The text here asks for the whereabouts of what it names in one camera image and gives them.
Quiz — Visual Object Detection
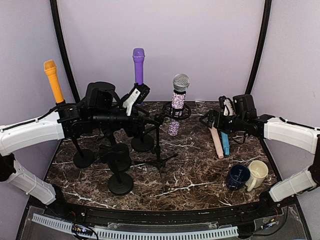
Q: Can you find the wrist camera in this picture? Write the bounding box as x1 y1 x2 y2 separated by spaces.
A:
218 95 235 116
122 83 150 116

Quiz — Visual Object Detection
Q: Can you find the left black frame post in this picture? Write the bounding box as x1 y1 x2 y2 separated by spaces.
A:
49 0 81 103

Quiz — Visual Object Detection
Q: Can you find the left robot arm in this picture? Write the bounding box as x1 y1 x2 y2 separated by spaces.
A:
0 81 154 218

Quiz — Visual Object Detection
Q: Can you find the black stand of purple microphone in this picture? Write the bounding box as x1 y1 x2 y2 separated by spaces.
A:
130 83 155 153

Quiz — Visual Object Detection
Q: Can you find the black stand of blue microphone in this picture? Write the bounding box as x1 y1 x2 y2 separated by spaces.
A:
98 143 135 196

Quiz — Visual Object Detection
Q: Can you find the black front rail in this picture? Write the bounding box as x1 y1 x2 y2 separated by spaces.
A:
44 196 285 226

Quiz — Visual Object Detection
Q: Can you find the cream mug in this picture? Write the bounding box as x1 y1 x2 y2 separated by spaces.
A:
245 160 269 192

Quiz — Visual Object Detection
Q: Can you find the right black frame post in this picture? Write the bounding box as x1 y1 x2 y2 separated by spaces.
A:
244 0 272 94

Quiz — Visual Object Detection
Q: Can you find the black frame post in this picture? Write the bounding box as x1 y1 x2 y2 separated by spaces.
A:
49 0 81 103
244 0 272 94

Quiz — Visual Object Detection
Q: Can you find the orange microphone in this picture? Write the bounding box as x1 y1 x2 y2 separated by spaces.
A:
44 60 65 104

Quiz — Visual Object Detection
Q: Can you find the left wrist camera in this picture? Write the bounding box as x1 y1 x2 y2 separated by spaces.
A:
122 83 150 116

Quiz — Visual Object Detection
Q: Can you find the purple microphone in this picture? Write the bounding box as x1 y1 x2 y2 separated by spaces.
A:
132 48 145 85

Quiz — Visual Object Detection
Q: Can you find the black stand of orange microphone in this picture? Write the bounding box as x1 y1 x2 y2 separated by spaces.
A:
56 101 95 169

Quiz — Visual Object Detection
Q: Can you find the blue microphone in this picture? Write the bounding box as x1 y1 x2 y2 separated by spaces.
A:
220 132 230 156

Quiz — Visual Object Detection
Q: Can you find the glitter silver-head microphone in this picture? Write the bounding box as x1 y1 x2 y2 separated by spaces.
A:
168 73 190 137

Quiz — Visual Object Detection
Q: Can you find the white cable tray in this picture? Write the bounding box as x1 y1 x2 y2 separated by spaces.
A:
31 213 239 240

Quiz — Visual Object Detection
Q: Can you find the dark blue mug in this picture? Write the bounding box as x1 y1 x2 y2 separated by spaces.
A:
225 164 251 191

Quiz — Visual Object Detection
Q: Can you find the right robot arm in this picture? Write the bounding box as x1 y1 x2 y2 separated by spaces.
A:
199 94 320 217

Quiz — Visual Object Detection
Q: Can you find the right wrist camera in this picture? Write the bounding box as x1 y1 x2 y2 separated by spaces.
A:
218 95 235 116

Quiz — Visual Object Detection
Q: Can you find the beige microphone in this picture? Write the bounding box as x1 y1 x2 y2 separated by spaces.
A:
210 127 224 159

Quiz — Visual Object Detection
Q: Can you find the black tripod shock-mount stand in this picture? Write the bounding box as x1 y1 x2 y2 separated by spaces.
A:
135 102 192 185

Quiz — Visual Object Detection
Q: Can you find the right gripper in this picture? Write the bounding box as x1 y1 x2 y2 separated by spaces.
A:
199 109 247 135

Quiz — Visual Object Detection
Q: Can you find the black stand of beige microphone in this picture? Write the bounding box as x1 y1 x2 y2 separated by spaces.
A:
98 131 132 173

